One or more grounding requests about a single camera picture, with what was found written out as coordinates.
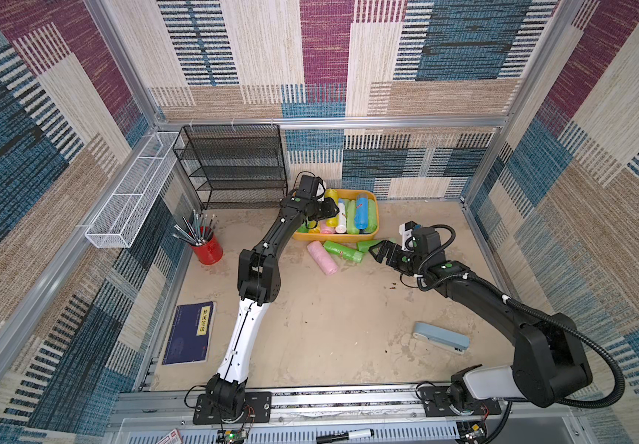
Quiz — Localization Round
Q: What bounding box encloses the yellow roll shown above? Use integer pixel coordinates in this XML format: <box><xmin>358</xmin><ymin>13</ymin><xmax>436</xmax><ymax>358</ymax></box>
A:
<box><xmin>324</xmin><ymin>189</ymin><xmax>340</xmax><ymax>228</ymax></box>
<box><xmin>308</xmin><ymin>222</ymin><xmax>321</xmax><ymax>234</ymax></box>

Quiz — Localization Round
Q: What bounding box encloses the pink roll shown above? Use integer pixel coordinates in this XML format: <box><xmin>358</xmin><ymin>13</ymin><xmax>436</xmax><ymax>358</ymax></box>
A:
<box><xmin>307</xmin><ymin>240</ymin><xmax>339</xmax><ymax>276</ymax></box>
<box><xmin>319</xmin><ymin>220</ymin><xmax>335</xmax><ymax>234</ymax></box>

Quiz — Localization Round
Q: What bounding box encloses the green roll with red label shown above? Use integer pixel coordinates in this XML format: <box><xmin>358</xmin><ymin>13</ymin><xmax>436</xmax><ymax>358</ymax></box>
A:
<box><xmin>356</xmin><ymin>238</ymin><xmax>396</xmax><ymax>253</ymax></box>

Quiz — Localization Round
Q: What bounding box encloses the white roll with blue band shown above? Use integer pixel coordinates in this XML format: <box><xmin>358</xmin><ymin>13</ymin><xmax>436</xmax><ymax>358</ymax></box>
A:
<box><xmin>335</xmin><ymin>199</ymin><xmax>347</xmax><ymax>234</ymax></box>

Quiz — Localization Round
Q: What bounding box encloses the light green roll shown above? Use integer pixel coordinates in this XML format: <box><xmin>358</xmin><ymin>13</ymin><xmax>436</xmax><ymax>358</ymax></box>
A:
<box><xmin>345</xmin><ymin>200</ymin><xmax>359</xmax><ymax>235</ymax></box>

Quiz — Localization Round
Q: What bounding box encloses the short green roll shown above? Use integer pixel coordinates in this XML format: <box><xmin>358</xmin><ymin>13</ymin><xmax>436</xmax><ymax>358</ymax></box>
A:
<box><xmin>323</xmin><ymin>240</ymin><xmax>364</xmax><ymax>263</ymax></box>

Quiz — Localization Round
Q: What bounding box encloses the fat green roll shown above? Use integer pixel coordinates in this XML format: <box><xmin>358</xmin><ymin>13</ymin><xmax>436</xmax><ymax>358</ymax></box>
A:
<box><xmin>365</xmin><ymin>199</ymin><xmax>379</xmax><ymax>234</ymax></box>

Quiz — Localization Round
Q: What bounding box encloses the blue trash bag roll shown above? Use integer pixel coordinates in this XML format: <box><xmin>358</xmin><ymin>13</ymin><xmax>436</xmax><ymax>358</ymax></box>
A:
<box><xmin>354</xmin><ymin>192</ymin><xmax>369</xmax><ymax>231</ymax></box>

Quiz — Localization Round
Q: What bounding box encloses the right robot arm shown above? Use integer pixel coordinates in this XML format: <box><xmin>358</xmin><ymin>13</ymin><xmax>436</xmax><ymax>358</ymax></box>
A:
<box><xmin>369</xmin><ymin>222</ymin><xmax>626</xmax><ymax>412</ymax></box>

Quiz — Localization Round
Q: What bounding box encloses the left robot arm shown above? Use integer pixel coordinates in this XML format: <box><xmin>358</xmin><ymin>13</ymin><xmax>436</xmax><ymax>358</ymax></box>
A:
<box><xmin>199</xmin><ymin>192</ymin><xmax>339</xmax><ymax>422</ymax></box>

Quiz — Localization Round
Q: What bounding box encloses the yellow plastic storage box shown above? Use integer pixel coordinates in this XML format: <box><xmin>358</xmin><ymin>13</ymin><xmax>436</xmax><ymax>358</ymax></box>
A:
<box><xmin>291</xmin><ymin>188</ymin><xmax>380</xmax><ymax>244</ymax></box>

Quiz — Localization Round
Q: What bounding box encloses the black mesh shelf rack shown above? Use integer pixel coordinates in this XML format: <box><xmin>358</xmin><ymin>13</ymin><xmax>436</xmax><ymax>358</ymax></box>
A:
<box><xmin>175</xmin><ymin>125</ymin><xmax>288</xmax><ymax>209</ymax></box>

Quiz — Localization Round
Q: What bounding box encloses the grey blue stapler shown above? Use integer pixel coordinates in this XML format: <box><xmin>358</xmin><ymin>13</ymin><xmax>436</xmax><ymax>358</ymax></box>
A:
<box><xmin>413</xmin><ymin>322</ymin><xmax>470</xmax><ymax>354</ymax></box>

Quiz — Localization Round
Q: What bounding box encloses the red pen cup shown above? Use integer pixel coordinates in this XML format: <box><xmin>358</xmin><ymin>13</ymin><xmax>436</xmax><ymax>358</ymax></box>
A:
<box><xmin>191</xmin><ymin>234</ymin><xmax>223</xmax><ymax>266</ymax></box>

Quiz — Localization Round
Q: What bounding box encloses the black marker pen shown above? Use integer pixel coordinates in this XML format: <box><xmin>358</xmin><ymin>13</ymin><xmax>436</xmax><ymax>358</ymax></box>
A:
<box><xmin>316</xmin><ymin>428</ymin><xmax>374</xmax><ymax>444</ymax></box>

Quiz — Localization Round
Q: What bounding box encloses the dark blue booklet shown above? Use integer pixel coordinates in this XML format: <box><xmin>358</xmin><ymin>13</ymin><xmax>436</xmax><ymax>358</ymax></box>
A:
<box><xmin>162</xmin><ymin>302</ymin><xmax>216</xmax><ymax>366</ymax></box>

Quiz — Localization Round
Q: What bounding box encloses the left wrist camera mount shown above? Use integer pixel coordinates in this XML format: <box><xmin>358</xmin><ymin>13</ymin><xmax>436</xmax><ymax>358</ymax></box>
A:
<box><xmin>295</xmin><ymin>174</ymin><xmax>326</xmax><ymax>202</ymax></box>

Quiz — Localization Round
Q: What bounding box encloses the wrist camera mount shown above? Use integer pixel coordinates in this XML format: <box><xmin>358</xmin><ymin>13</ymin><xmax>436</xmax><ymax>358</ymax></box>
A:
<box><xmin>295</xmin><ymin>174</ymin><xmax>326</xmax><ymax>202</ymax></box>
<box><xmin>399</xmin><ymin>221</ymin><xmax>442</xmax><ymax>255</ymax></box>

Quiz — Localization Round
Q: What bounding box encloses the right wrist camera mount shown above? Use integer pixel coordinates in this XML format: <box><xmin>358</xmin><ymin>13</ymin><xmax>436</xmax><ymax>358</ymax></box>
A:
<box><xmin>399</xmin><ymin>221</ymin><xmax>442</xmax><ymax>255</ymax></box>

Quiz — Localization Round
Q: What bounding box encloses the white wire wall basket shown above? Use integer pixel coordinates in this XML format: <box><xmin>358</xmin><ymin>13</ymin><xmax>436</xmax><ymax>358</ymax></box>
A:
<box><xmin>85</xmin><ymin>132</ymin><xmax>178</xmax><ymax>249</ymax></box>

